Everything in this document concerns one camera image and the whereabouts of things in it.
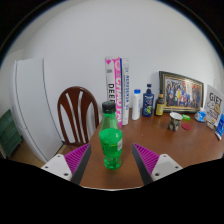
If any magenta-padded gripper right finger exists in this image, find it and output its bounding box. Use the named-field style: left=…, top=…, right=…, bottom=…
left=132, top=143, right=184, bottom=185

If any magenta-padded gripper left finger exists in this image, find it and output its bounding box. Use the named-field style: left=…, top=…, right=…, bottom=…
left=41, top=143, right=92, bottom=185

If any green plastic drink bottle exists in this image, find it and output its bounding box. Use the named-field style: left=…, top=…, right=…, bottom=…
left=98, top=100, right=124, bottom=171

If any patterned dark paper cup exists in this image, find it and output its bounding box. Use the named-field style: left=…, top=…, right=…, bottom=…
left=168, top=111, right=184, bottom=132

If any white bottle with blue cap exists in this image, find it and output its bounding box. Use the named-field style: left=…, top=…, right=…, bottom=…
left=131, top=88, right=142, bottom=121

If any amber pump bottle yellow label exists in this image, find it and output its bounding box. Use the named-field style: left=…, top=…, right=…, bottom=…
left=154, top=89, right=166, bottom=117

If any blue pump bottle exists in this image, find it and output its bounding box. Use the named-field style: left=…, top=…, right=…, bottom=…
left=142, top=83, right=155, bottom=118

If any dark brown wooden chair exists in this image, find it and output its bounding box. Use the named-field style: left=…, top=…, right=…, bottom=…
left=56, top=86, right=100, bottom=148

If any blue tissue pack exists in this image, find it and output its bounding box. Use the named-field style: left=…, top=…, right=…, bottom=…
left=194, top=108, right=208, bottom=123

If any white tall box green edge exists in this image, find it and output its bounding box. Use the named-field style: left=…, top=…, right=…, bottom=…
left=120, top=58, right=130, bottom=126

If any small wrapped snack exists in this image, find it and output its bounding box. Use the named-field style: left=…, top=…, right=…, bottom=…
left=205, top=119, right=216, bottom=130

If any white refrigerator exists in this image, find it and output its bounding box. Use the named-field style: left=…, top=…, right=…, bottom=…
left=9, top=58, right=64, bottom=164

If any green crate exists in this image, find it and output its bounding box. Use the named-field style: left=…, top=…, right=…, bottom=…
left=0, top=109, right=24, bottom=159

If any framed group picture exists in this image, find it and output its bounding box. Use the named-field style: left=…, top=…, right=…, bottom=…
left=158, top=70, right=205, bottom=114

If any pink and white tall box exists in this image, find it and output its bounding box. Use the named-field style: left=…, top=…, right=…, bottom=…
left=104, top=57, right=123, bottom=129

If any white gift sign card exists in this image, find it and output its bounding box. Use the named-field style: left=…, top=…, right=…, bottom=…
left=203, top=84, right=224, bottom=128

